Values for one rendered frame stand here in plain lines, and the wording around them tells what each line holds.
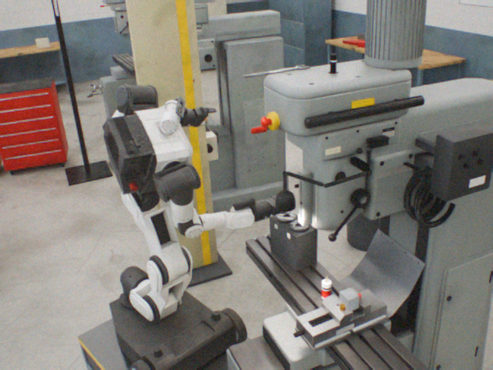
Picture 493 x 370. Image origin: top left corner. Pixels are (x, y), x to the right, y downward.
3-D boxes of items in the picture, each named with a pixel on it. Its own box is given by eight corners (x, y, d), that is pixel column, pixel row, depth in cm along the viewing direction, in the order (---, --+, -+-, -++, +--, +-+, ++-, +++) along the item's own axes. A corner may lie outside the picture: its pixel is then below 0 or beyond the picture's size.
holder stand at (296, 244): (296, 271, 225) (296, 234, 216) (270, 249, 242) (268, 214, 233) (317, 263, 230) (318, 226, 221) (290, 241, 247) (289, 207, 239)
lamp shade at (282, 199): (271, 207, 173) (270, 191, 171) (284, 200, 178) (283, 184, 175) (287, 213, 169) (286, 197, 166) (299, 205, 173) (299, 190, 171)
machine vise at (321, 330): (314, 352, 179) (315, 330, 174) (293, 328, 191) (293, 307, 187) (388, 320, 192) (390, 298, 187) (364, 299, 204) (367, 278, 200)
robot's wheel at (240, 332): (217, 333, 266) (214, 305, 257) (224, 329, 268) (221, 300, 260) (241, 352, 252) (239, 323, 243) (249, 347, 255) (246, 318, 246)
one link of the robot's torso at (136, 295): (130, 307, 255) (127, 288, 250) (162, 291, 267) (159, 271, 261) (152, 327, 241) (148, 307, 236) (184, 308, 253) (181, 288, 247)
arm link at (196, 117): (198, 133, 245) (180, 133, 237) (190, 117, 248) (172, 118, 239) (212, 117, 237) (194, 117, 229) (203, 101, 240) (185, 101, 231)
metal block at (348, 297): (348, 312, 186) (348, 300, 183) (338, 303, 191) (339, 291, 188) (359, 307, 188) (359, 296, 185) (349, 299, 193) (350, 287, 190)
